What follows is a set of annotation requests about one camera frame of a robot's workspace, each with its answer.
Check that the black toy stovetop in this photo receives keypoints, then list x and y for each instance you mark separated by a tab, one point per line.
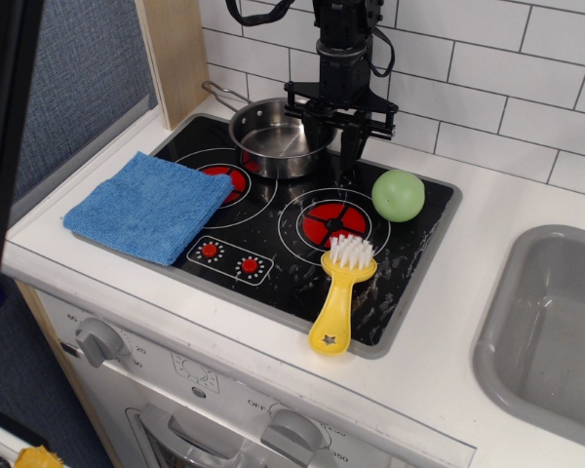
262	248

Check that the white toy oven front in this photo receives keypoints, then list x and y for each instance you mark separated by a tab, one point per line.
157	408

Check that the folded blue towel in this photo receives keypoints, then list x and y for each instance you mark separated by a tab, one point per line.
151	209

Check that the grey left oven knob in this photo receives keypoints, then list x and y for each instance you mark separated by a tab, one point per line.
98	341

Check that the small stainless steel pot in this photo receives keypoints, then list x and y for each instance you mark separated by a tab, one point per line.
271	143

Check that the grey right oven knob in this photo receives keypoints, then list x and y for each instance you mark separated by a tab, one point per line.
293	436

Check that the grey oven knob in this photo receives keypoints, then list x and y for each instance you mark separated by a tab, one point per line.
293	436
98	341

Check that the yellow dish brush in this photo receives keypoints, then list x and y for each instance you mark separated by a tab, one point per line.
348	262

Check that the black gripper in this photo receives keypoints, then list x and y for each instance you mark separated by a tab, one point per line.
342	96

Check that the grey sink basin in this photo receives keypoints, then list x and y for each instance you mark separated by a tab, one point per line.
530	356

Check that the yellow object bottom left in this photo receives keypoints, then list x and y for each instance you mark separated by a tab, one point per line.
37	457

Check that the wooden side post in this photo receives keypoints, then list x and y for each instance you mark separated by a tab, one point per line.
174	42

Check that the green ball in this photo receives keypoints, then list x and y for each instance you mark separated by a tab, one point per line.
398	196

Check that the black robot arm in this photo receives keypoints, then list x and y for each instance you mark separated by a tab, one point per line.
348	24

